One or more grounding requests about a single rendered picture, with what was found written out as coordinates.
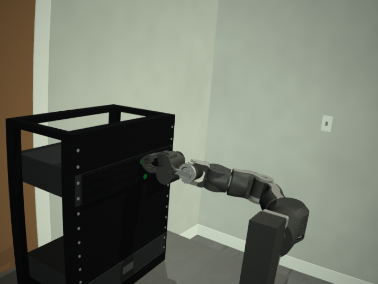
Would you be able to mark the black metal rack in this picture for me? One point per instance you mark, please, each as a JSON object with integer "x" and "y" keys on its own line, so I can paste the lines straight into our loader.
{"x": 114, "y": 212}

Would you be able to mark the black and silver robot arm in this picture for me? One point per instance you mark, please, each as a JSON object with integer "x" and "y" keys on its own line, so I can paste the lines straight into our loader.
{"x": 217, "y": 179}

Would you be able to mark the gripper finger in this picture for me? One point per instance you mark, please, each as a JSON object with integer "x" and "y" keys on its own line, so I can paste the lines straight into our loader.
{"x": 149, "y": 167}
{"x": 153, "y": 155}

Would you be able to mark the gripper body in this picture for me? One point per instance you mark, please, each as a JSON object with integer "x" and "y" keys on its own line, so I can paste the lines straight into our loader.
{"x": 169, "y": 163}

